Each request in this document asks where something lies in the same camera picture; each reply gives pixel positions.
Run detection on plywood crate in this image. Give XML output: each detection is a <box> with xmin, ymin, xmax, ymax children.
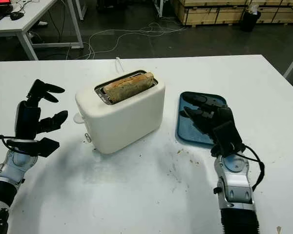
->
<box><xmin>248</xmin><ymin>0</ymin><xmax>293</xmax><ymax>24</ymax></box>
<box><xmin>172</xmin><ymin>0</ymin><xmax>250</xmax><ymax>26</ymax></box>

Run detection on white two-slot toaster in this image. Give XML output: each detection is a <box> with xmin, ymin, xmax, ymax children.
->
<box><xmin>75</xmin><ymin>69</ymin><xmax>166</xmax><ymax>154</ymax></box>

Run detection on blue plastic tray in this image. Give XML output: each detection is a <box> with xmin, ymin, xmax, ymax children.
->
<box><xmin>175</xmin><ymin>91</ymin><xmax>229</xmax><ymax>148</ymax></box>

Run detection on white toaster power cord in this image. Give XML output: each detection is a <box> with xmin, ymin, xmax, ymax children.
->
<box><xmin>115</xmin><ymin>56</ymin><xmax>126</xmax><ymax>73</ymax></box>

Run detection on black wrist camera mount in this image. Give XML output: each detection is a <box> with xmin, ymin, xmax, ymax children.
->
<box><xmin>6</xmin><ymin>137</ymin><xmax>61</xmax><ymax>158</ymax></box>
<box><xmin>212</xmin><ymin>120</ymin><xmax>244</xmax><ymax>156</ymax></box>

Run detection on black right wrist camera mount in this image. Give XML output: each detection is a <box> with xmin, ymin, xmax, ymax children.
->
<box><xmin>212</xmin><ymin>120</ymin><xmax>244</xmax><ymax>156</ymax></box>

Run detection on white office desk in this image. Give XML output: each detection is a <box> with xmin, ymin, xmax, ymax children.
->
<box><xmin>0</xmin><ymin>0</ymin><xmax>84</xmax><ymax>60</ymax></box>

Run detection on white floor cable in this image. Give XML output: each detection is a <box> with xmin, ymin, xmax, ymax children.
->
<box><xmin>87</xmin><ymin>21</ymin><xmax>188</xmax><ymax>59</ymax></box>

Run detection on black trash bin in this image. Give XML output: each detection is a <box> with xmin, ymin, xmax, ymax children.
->
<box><xmin>240</xmin><ymin>6</ymin><xmax>262</xmax><ymax>32</ymax></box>

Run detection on brown bread slice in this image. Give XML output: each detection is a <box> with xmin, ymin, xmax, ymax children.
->
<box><xmin>103</xmin><ymin>71</ymin><xmax>154</xmax><ymax>102</ymax></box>

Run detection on white metal frame leg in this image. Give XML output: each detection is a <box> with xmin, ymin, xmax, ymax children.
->
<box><xmin>153</xmin><ymin>0</ymin><xmax>165</xmax><ymax>18</ymax></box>
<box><xmin>74</xmin><ymin>0</ymin><xmax>87</xmax><ymax>20</ymax></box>

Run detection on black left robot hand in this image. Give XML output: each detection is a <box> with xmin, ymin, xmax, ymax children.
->
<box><xmin>15</xmin><ymin>79</ymin><xmax>69</xmax><ymax>142</ymax></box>

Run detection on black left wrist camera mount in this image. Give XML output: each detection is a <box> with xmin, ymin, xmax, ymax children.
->
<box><xmin>6</xmin><ymin>137</ymin><xmax>61</xmax><ymax>158</ymax></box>

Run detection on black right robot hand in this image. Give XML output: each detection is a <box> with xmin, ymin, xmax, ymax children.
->
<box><xmin>183</xmin><ymin>94</ymin><xmax>235</xmax><ymax>156</ymax></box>

